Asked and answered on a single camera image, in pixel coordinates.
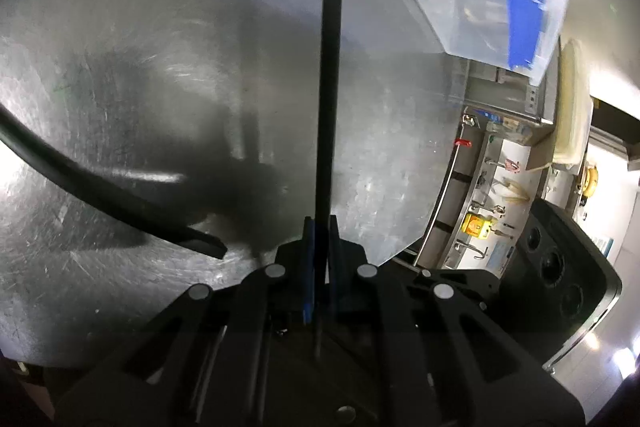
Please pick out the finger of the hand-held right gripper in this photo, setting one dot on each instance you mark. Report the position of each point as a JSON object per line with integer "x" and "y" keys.
{"x": 470, "y": 282}

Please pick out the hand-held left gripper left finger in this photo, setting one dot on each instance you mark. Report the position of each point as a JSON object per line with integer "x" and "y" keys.
{"x": 309, "y": 267}

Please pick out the yellow tape roll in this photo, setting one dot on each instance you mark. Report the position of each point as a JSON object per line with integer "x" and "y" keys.
{"x": 590, "y": 181}

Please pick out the yellow box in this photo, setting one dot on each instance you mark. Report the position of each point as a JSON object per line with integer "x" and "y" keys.
{"x": 477, "y": 227}

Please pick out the stainless steel sink counter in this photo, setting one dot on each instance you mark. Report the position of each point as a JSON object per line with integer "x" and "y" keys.
{"x": 500, "y": 147}

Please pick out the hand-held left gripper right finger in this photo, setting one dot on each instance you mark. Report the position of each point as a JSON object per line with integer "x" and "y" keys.
{"x": 336, "y": 267}

